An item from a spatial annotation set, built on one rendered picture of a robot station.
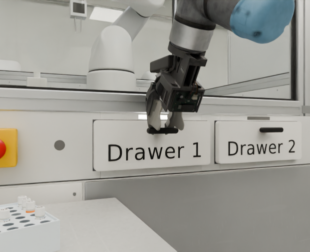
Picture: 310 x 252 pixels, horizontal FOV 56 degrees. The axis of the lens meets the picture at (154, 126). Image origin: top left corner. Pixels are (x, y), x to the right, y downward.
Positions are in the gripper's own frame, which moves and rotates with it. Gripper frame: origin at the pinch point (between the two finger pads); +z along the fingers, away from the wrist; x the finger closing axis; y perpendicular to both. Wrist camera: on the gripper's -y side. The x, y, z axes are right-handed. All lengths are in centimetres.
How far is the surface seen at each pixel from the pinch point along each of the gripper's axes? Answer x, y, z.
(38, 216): -25.9, 22.6, -1.6
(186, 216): 8.6, 10.4, 20.0
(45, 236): -25.3, 26.6, -2.7
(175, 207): 5.4, 8.9, 17.7
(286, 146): 40.0, 2.3, 5.2
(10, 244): -29.0, 27.6, -3.4
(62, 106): -21.0, -4.7, -2.0
